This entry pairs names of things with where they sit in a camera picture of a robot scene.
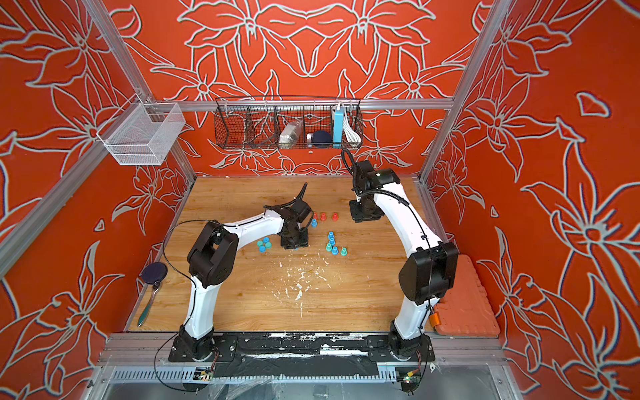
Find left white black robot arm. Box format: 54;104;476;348
170;184;313;361

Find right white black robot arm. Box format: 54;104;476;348
341;148;459;361

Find dark blue ball in basket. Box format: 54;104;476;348
311;130;333;148

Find light blue box in basket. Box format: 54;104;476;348
332;104;344;148

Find silver pouch in basket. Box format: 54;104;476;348
278;121;303;149

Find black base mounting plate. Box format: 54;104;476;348
168;332;436;382

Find dark blue round brush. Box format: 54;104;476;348
137;262;168;328

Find orange plastic tool case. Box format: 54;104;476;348
434;254;500;338

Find white cables in basket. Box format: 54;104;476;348
343;112;363;148

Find black wire wall basket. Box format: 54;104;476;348
213;96;364;150

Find clear plastic wall bin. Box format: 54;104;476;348
98;103;185;166

